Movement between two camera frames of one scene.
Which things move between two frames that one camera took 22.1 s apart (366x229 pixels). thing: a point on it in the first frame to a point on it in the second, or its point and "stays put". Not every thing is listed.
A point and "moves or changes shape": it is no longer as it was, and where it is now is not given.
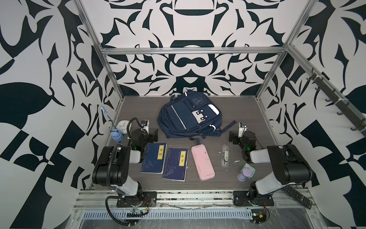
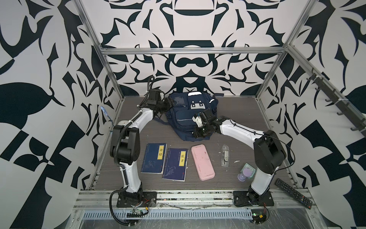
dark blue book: [154, 158] stays put
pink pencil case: [202, 161] stays put
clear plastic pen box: [225, 155] stays put
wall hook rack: [342, 105] stays put
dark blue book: [175, 164] stays put
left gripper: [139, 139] to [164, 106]
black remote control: [297, 196] stays put
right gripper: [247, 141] to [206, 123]
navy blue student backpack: [190, 114] moves or changes shape
